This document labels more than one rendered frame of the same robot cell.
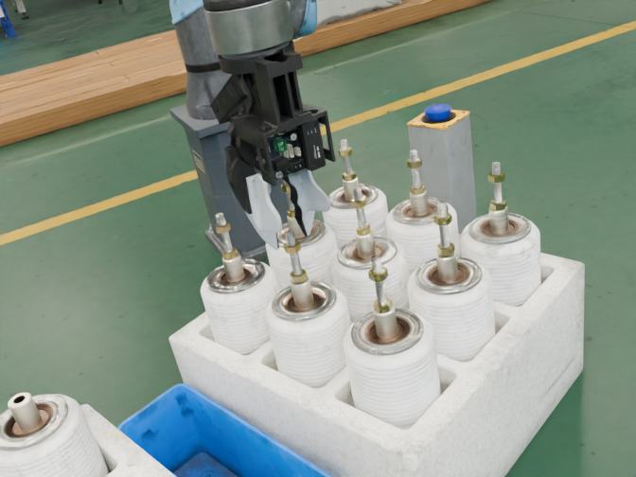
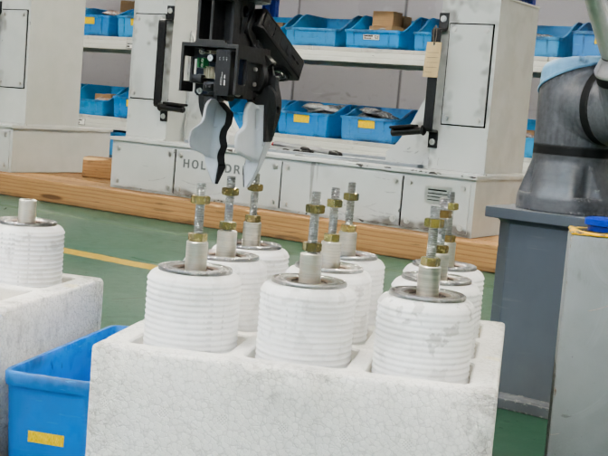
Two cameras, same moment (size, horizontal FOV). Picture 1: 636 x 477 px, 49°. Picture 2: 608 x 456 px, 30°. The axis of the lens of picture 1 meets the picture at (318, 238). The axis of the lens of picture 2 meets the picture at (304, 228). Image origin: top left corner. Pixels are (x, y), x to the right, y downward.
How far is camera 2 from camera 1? 1.07 m
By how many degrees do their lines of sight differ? 56
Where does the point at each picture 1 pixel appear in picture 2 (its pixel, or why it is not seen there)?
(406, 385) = (156, 307)
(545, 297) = (394, 379)
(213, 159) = (501, 253)
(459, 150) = (595, 278)
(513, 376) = (281, 413)
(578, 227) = not seen: outside the picture
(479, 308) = (284, 308)
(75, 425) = (33, 232)
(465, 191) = (594, 346)
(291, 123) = (206, 42)
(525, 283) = (396, 358)
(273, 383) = not seen: hidden behind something
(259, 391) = not seen: hidden behind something
